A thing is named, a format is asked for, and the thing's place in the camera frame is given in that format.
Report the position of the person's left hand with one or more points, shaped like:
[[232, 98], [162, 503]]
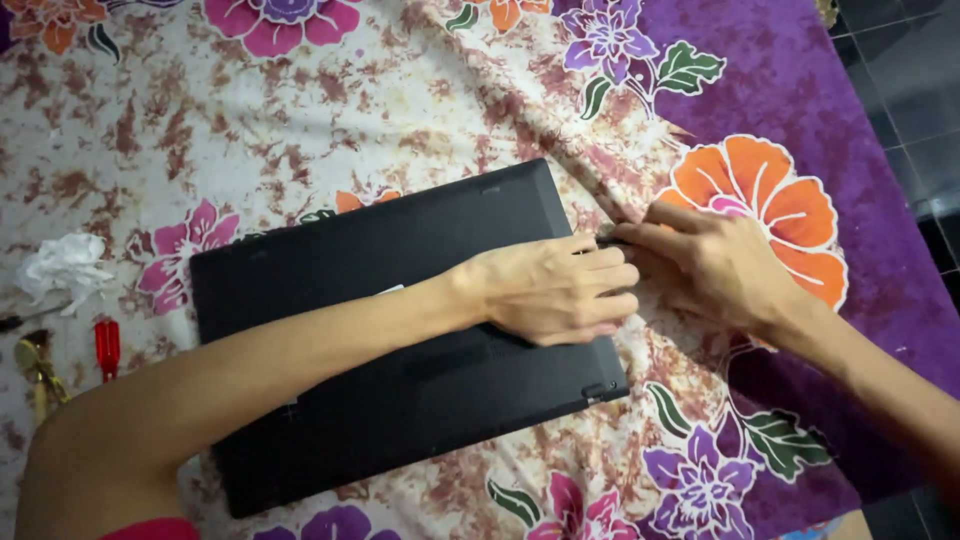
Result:
[[532, 289]]

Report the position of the person's right hand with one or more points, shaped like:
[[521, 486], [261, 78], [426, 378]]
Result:
[[720, 274]]

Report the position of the person's right fingers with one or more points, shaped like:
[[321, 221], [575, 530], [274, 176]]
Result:
[[660, 236]]

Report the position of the black laptop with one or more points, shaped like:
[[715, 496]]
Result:
[[360, 240]]

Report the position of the floral batik cloth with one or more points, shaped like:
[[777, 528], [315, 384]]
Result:
[[300, 112]]

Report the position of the person's pink clothing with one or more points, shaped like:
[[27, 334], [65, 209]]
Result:
[[154, 529]]

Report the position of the crumpled white tissue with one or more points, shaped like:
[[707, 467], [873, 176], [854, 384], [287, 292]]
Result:
[[64, 266]]

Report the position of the gold metal tool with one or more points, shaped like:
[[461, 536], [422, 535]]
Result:
[[39, 371]]

